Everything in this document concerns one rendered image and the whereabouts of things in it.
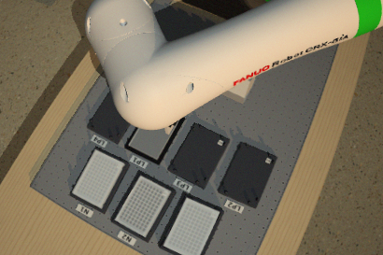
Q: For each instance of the beige button panel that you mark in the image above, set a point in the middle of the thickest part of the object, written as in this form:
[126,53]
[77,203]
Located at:
[240,92]

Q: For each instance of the white label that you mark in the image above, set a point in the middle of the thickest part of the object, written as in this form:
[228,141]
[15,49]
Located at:
[234,206]
[84,210]
[99,141]
[138,162]
[184,186]

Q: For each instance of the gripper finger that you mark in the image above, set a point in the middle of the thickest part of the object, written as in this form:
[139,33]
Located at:
[169,128]

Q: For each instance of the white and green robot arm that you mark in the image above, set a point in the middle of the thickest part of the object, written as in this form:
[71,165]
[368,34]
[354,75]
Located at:
[154,82]

